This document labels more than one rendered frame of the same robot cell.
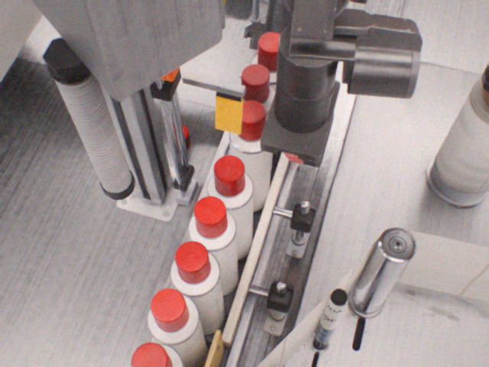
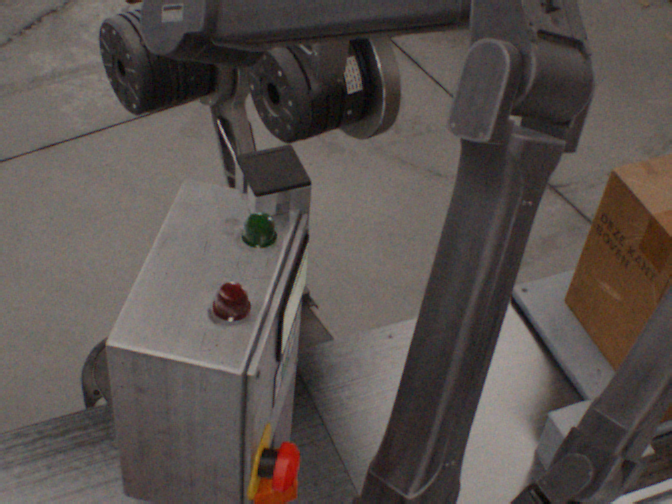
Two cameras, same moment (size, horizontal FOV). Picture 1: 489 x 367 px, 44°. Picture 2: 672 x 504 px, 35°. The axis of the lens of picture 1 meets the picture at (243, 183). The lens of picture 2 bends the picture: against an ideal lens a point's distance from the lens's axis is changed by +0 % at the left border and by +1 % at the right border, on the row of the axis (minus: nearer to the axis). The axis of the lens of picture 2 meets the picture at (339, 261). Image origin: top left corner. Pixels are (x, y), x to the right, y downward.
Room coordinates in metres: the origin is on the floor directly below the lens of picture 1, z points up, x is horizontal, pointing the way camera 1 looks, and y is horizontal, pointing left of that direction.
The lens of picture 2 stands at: (0.05, -0.31, 2.02)
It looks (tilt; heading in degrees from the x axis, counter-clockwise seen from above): 46 degrees down; 44
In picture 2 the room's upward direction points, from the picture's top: 7 degrees clockwise
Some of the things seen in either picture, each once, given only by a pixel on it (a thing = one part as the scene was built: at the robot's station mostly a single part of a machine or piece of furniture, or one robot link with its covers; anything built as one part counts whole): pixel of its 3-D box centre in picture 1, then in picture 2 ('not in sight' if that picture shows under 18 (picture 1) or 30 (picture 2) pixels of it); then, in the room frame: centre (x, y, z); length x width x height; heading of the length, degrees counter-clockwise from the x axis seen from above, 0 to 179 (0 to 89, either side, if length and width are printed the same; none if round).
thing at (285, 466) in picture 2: not in sight; (278, 465); (0.35, 0.02, 1.33); 0.04 x 0.03 x 0.04; 37
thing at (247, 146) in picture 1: (250, 159); not in sight; (0.39, -0.01, 0.98); 0.05 x 0.05 x 0.20
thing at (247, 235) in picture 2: not in sight; (259, 228); (0.39, 0.10, 1.49); 0.03 x 0.03 x 0.02
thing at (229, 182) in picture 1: (231, 210); not in sight; (0.31, 0.02, 0.98); 0.05 x 0.05 x 0.20
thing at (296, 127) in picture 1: (302, 100); not in sight; (0.37, -0.06, 1.13); 0.10 x 0.07 x 0.07; 163
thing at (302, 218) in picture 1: (302, 222); not in sight; (0.34, -0.08, 0.89); 0.03 x 0.03 x 0.12; 72
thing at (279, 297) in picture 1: (267, 296); not in sight; (0.24, -0.03, 0.89); 0.06 x 0.03 x 0.12; 72
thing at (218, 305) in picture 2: not in sight; (231, 300); (0.33, 0.06, 1.49); 0.03 x 0.03 x 0.02
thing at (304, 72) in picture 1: (314, 61); not in sight; (0.37, -0.07, 1.19); 0.07 x 0.06 x 0.07; 83
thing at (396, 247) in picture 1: (380, 275); not in sight; (0.23, -0.15, 0.97); 0.05 x 0.05 x 0.19
